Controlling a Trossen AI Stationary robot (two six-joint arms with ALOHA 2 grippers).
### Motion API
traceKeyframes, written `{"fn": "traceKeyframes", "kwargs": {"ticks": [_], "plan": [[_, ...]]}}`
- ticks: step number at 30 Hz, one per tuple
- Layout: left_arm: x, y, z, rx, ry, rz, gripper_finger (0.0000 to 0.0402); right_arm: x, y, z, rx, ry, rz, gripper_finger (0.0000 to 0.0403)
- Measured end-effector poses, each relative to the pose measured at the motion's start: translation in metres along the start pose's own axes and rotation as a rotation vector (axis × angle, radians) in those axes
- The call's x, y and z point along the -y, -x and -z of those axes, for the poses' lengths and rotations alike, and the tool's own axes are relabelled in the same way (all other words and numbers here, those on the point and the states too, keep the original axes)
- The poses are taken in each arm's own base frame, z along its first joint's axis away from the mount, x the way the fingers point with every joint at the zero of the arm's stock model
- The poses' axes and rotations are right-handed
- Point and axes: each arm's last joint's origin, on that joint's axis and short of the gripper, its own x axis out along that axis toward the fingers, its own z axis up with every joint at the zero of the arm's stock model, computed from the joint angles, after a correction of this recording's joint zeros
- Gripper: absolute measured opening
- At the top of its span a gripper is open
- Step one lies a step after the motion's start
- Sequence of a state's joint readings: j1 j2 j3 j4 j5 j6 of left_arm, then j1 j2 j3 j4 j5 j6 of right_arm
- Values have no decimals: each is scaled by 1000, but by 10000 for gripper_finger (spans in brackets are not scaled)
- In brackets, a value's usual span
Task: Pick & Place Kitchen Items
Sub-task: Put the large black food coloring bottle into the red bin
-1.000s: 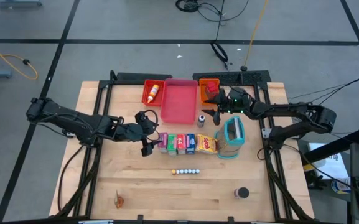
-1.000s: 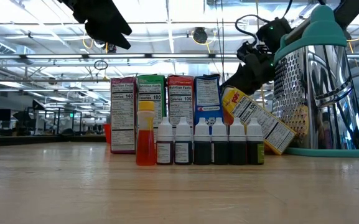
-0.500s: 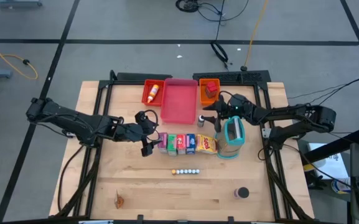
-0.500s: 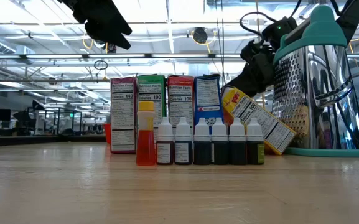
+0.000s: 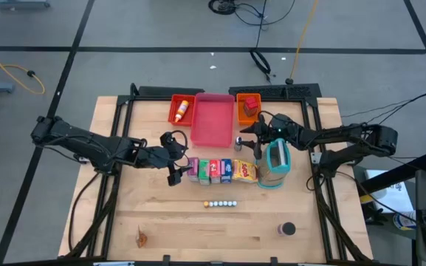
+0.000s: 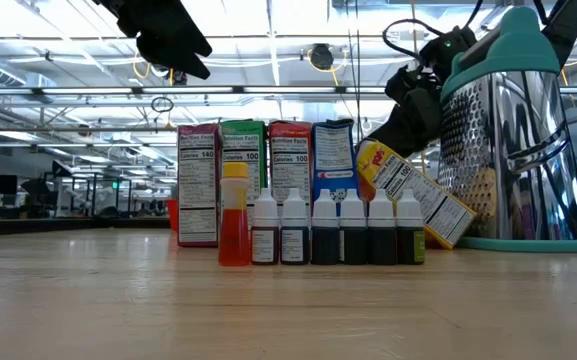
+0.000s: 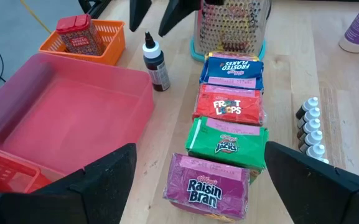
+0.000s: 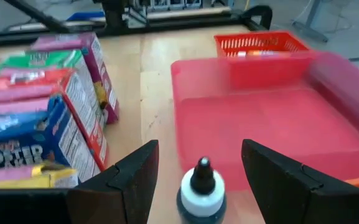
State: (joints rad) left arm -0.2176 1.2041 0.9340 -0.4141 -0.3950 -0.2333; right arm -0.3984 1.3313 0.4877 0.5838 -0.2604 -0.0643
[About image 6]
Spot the red plastic basket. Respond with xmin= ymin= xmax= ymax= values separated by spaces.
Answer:
xmin=166 ymin=198 xmax=180 ymax=232

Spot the blue mini cereal box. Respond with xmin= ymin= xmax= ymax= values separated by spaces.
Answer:
xmin=311 ymin=118 xmax=360 ymax=216

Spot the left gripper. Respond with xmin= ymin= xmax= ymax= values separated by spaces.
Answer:
xmin=92 ymin=0 xmax=213 ymax=80

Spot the green-label dropper bottle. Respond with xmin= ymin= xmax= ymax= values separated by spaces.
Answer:
xmin=396 ymin=188 xmax=427 ymax=266

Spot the green mini cereal box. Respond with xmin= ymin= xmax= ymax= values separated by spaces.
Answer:
xmin=219 ymin=119 xmax=269 ymax=229

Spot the white column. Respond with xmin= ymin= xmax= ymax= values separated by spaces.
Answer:
xmin=301 ymin=102 xmax=340 ymax=124

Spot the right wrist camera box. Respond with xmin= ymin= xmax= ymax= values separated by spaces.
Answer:
xmin=420 ymin=27 xmax=477 ymax=84

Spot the dark red dropper bottle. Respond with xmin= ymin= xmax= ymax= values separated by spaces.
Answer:
xmin=251 ymin=187 xmax=281 ymax=266

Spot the steel box grater teal trim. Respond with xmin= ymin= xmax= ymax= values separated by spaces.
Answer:
xmin=437 ymin=5 xmax=577 ymax=254

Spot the orange bottle yellow cap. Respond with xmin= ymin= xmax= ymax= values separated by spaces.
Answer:
xmin=217 ymin=162 xmax=252 ymax=268

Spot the black workstation frame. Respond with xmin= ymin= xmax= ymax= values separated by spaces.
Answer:
xmin=42 ymin=159 xmax=134 ymax=219

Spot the hanging black cable loop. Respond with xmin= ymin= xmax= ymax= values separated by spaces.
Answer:
xmin=150 ymin=95 xmax=175 ymax=114

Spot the yellow ceiling cable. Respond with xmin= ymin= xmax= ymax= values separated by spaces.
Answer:
xmin=132 ymin=47 xmax=152 ymax=80
xmin=306 ymin=47 xmax=342 ymax=87

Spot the red mini cereal box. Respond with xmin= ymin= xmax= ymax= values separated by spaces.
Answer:
xmin=267 ymin=119 xmax=314 ymax=221

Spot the dark blue dropper bottle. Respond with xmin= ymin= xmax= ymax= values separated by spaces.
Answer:
xmin=280 ymin=187 xmax=311 ymax=266

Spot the purple mini cereal box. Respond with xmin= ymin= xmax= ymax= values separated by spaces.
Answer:
xmin=176 ymin=123 xmax=222 ymax=249

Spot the black round ceiling device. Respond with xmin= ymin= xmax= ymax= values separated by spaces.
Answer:
xmin=310 ymin=43 xmax=335 ymax=71

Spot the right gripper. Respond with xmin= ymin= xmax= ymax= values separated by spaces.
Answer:
xmin=367 ymin=64 xmax=444 ymax=159

